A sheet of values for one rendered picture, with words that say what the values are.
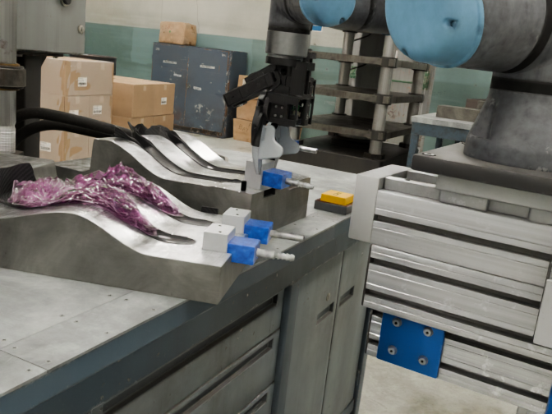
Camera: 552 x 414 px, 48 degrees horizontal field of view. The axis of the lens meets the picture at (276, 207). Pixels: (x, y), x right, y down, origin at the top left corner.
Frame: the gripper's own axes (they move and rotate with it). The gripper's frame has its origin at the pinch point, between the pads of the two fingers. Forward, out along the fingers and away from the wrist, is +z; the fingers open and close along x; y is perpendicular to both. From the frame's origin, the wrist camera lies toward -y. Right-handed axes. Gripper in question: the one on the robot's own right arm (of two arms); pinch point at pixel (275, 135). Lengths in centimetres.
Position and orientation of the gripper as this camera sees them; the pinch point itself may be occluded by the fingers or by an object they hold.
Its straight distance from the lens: 148.6
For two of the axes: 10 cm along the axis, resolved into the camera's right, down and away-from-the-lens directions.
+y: 8.8, 2.0, -4.2
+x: 4.5, -1.7, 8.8
